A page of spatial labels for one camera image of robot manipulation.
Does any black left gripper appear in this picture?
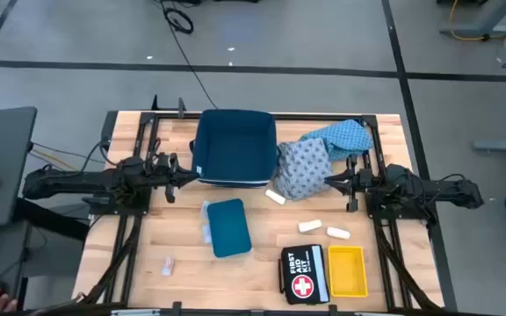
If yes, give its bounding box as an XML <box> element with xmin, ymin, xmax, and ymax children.
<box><xmin>148</xmin><ymin>152</ymin><xmax>200</xmax><ymax>205</ymax></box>

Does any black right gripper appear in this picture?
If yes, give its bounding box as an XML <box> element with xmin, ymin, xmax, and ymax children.
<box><xmin>323</xmin><ymin>154</ymin><xmax>373</xmax><ymax>213</ymax></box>

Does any grey patterned cloth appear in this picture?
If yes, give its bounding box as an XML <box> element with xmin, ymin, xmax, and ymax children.
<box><xmin>272</xmin><ymin>138</ymin><xmax>336</xmax><ymax>202</ymax></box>

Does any white plastic-wrapped packet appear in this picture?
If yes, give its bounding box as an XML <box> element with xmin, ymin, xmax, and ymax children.
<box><xmin>199</xmin><ymin>200</ymin><xmax>213</xmax><ymax>245</ymax></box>

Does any white gauze roll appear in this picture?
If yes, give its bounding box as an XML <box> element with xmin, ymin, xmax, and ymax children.
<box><xmin>297</xmin><ymin>219</ymin><xmax>323</xmax><ymax>233</ymax></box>
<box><xmin>264</xmin><ymin>189</ymin><xmax>287</xmax><ymax>205</ymax></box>
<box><xmin>326</xmin><ymin>226</ymin><xmax>351</xmax><ymax>241</ymax></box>

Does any navy fabric basket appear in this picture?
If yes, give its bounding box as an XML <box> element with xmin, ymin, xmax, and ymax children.
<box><xmin>190</xmin><ymin>108</ymin><xmax>279</xmax><ymax>189</ymax></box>

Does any teal plastic bin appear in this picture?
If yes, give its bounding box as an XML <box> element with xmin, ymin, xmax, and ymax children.
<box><xmin>206</xmin><ymin>197</ymin><xmax>253</xmax><ymax>259</ymax></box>

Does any small pinkish bandage packet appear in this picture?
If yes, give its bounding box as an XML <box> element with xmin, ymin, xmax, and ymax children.
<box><xmin>161</xmin><ymin>255</ymin><xmax>177</xmax><ymax>277</ymax></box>

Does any yellow plastic basket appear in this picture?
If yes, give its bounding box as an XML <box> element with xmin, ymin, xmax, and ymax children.
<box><xmin>327</xmin><ymin>245</ymin><xmax>369</xmax><ymax>298</ymax></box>

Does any light blue patterned cloth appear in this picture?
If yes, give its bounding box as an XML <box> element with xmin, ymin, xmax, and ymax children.
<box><xmin>300</xmin><ymin>118</ymin><xmax>375</xmax><ymax>162</ymax></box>

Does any black table clamp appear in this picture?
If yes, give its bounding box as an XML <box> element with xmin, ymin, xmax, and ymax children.
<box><xmin>150</xmin><ymin>94</ymin><xmax>188</xmax><ymax>119</ymax></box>

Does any black box on table edge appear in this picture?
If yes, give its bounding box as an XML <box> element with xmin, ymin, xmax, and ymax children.
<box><xmin>101</xmin><ymin>110</ymin><xmax>119</xmax><ymax>150</ymax></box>

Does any black first aid kit pouch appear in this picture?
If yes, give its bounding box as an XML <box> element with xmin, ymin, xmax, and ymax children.
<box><xmin>278</xmin><ymin>243</ymin><xmax>331</xmax><ymax>306</ymax></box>

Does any grey desk foot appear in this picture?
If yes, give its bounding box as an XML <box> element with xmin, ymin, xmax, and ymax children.
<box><xmin>473</xmin><ymin>140</ymin><xmax>506</xmax><ymax>154</ymax></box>

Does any grey desk leg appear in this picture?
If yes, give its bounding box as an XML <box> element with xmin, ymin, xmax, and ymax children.
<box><xmin>438</xmin><ymin>0</ymin><xmax>506</xmax><ymax>39</ymax></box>

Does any black metal table frame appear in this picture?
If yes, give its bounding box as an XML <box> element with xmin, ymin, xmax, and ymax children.
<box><xmin>76</xmin><ymin>109</ymin><xmax>445</xmax><ymax>311</ymax></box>

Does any black floor cable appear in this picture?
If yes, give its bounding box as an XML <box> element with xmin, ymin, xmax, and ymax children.
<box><xmin>160</xmin><ymin>0</ymin><xmax>219</xmax><ymax>111</ymax></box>

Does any yellow cable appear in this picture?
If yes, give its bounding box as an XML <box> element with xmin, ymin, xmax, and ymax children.
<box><xmin>449</xmin><ymin>0</ymin><xmax>506</xmax><ymax>43</ymax></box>

